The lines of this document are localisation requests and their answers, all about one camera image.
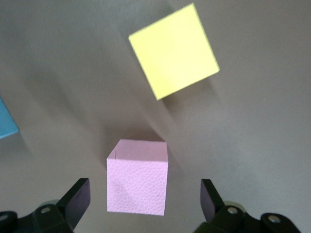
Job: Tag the pink foam cube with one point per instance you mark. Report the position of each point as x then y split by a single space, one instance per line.
137 179

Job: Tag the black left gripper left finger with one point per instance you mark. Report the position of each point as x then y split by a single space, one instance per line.
73 204

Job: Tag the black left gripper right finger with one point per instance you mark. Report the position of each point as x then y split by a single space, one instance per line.
211 204

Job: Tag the yellow foam cube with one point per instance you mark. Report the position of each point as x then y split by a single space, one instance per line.
173 51

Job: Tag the brown table mat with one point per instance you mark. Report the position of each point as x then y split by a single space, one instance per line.
60 72

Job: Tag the blue foam cube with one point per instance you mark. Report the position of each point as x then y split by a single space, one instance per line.
6 119

